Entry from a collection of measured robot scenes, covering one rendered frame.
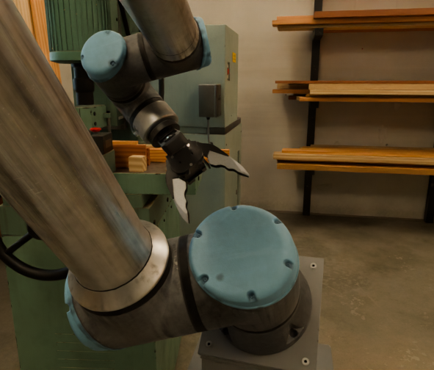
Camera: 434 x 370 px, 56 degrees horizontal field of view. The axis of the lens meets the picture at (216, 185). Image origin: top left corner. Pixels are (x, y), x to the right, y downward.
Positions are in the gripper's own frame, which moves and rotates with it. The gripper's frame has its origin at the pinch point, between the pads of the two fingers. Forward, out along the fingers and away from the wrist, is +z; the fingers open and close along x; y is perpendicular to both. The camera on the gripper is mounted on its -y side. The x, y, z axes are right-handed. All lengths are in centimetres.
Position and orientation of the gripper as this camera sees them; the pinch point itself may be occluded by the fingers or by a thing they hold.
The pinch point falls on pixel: (219, 200)
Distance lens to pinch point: 78.2
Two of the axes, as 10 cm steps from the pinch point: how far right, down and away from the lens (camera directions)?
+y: 1.0, 2.9, 9.5
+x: -7.9, 6.1, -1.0
